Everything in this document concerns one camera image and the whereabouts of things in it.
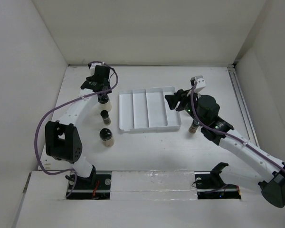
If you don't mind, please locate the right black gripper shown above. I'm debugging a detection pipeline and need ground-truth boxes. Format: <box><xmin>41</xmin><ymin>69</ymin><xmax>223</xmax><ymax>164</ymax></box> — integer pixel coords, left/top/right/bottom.
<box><xmin>164</xmin><ymin>88</ymin><xmax>205</xmax><ymax>127</ymax></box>

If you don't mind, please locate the black pump white powder bottle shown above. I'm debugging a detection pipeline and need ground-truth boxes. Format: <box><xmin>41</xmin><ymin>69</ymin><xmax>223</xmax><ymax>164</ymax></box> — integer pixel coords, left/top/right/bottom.
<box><xmin>99</xmin><ymin>95</ymin><xmax>112</xmax><ymax>112</ymax></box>

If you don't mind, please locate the small black cap spice jar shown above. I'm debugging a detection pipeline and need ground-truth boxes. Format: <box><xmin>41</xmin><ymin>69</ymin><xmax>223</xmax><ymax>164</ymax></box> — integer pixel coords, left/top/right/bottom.
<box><xmin>100</xmin><ymin>110</ymin><xmax>111</xmax><ymax>125</ymax></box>

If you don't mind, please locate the brown spice bottle yellow label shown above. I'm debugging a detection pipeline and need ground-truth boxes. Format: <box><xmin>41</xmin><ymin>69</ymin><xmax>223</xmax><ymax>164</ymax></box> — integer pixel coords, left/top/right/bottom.
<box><xmin>189</xmin><ymin>120</ymin><xmax>200</xmax><ymax>134</ymax></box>

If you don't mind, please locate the round black cap powder bottle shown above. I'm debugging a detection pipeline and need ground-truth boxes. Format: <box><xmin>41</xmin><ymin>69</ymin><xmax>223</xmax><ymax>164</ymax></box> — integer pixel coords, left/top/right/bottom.
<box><xmin>99</xmin><ymin>128</ymin><xmax>114</xmax><ymax>147</ymax></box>

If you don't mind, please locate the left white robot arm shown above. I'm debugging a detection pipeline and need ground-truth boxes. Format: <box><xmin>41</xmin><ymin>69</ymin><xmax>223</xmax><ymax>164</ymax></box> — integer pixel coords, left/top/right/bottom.
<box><xmin>45</xmin><ymin>64</ymin><xmax>112</xmax><ymax>189</ymax></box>

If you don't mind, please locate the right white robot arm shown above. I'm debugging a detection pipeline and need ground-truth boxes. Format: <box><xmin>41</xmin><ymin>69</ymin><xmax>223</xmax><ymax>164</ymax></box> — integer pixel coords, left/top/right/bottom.
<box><xmin>164</xmin><ymin>90</ymin><xmax>285</xmax><ymax>208</ymax></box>

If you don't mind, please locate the white divided tray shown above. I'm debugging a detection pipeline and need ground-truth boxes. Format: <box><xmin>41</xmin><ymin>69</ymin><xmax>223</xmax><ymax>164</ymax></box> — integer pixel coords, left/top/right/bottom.
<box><xmin>119</xmin><ymin>86</ymin><xmax>181</xmax><ymax>133</ymax></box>

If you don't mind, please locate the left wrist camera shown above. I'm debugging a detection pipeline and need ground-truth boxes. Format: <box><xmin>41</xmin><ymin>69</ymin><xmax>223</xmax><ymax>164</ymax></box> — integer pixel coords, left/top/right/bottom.
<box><xmin>88</xmin><ymin>61</ymin><xmax>105</xmax><ymax>70</ymax></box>

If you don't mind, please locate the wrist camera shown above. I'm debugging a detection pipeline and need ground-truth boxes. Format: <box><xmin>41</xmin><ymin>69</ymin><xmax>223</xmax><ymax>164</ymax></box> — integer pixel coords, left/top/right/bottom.
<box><xmin>190</xmin><ymin>76</ymin><xmax>206</xmax><ymax>93</ymax></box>
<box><xmin>88</xmin><ymin>61</ymin><xmax>105</xmax><ymax>70</ymax></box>

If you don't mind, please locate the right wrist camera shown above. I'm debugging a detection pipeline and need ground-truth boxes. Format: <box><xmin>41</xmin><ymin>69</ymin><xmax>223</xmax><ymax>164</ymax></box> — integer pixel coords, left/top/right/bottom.
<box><xmin>190</xmin><ymin>76</ymin><xmax>206</xmax><ymax>93</ymax></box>

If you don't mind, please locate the aluminium rail right side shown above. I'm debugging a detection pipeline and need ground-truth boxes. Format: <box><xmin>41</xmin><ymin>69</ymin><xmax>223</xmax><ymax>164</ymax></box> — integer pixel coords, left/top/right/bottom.
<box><xmin>227</xmin><ymin>65</ymin><xmax>259</xmax><ymax>147</ymax></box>

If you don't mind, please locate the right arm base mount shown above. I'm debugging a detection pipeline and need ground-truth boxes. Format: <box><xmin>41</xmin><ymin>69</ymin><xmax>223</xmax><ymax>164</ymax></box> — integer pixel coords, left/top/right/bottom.
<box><xmin>191</xmin><ymin>162</ymin><xmax>241</xmax><ymax>200</ymax></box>

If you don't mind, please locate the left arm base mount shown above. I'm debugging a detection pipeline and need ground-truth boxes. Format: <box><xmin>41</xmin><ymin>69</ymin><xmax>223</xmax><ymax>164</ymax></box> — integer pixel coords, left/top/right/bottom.
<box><xmin>65</xmin><ymin>171</ymin><xmax>112</xmax><ymax>200</ymax></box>

